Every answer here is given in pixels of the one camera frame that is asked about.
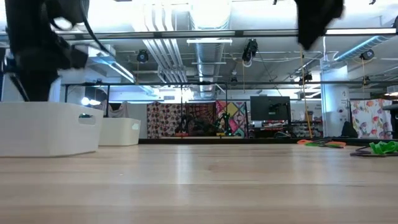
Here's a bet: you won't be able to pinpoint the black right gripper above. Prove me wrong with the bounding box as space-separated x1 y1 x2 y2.
294 0 345 50

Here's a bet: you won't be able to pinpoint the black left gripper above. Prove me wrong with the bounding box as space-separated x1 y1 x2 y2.
13 30 90 103

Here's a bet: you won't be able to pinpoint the white plastic basket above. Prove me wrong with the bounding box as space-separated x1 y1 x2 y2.
98 117 142 147
0 101 104 158

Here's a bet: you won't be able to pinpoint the black ceiling reel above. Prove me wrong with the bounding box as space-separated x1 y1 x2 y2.
243 39 259 63
136 49 150 64
359 49 376 62

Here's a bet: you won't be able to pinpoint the white pillar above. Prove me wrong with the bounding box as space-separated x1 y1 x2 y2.
320 65 351 138

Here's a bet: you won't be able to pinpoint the grey hanging cloth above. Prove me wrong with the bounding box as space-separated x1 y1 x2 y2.
92 100 129 119

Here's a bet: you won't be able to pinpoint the black monitor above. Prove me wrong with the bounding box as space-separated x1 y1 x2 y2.
249 95 292 122

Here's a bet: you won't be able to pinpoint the cluttered storage shelf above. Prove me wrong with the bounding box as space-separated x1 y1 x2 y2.
248 119 322 139

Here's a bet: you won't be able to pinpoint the black metal rack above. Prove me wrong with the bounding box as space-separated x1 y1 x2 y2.
60 80 229 139

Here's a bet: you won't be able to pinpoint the floral curtain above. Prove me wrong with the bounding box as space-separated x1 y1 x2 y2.
349 98 394 140

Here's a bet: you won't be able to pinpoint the black bag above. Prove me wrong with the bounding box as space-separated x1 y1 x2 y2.
340 120 359 139

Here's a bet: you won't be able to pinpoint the colourful geometric fabric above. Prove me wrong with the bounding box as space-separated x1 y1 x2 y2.
215 100 249 139

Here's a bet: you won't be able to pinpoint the distant robot green lights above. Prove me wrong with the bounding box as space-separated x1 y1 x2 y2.
213 111 234 138

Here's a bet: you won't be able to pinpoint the long black ceiling beam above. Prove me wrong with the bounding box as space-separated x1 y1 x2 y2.
55 28 398 40

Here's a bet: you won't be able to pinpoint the dark patterned fabric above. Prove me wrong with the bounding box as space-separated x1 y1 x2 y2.
146 101 216 139

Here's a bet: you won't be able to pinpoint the blue ceiling duct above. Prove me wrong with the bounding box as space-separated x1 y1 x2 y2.
334 35 396 62

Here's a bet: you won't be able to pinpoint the yellow hanging cable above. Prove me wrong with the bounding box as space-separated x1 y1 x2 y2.
300 49 314 139

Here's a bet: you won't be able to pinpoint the black left camera cable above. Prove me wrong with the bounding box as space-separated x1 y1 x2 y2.
49 0 114 57

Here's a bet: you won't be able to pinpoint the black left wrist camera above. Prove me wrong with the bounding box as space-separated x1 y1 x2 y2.
46 0 91 26

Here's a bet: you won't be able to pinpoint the black aluminium rig frame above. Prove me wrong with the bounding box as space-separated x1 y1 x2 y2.
138 138 398 147

